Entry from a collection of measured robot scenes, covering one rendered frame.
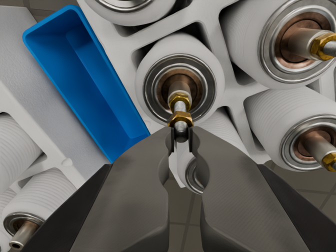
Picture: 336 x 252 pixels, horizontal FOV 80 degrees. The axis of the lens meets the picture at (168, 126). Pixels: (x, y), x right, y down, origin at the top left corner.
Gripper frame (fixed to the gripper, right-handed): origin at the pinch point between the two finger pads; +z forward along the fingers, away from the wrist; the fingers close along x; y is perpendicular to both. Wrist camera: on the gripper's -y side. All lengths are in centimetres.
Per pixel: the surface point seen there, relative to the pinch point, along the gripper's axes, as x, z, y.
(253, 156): 12.1, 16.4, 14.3
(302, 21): 10.6, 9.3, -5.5
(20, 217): -24.3, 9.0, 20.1
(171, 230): -2, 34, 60
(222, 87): 4.4, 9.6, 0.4
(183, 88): 0.3, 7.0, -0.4
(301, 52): 10.0, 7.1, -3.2
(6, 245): -30.6, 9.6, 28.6
